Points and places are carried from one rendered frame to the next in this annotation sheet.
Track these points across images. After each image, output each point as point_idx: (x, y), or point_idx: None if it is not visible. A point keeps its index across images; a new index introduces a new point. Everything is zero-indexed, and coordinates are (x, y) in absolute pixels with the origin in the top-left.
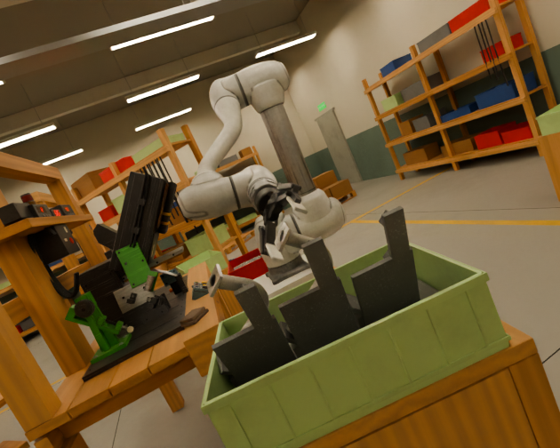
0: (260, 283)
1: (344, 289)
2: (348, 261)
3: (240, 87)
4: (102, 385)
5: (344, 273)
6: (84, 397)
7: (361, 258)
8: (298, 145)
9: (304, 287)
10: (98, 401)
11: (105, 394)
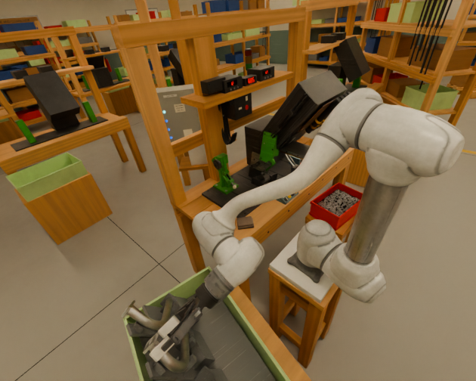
0: (293, 243)
1: (257, 345)
2: (267, 348)
3: (356, 136)
4: (196, 211)
5: (260, 345)
6: (187, 209)
7: (272, 360)
8: (381, 229)
9: (239, 315)
10: (188, 217)
11: (190, 218)
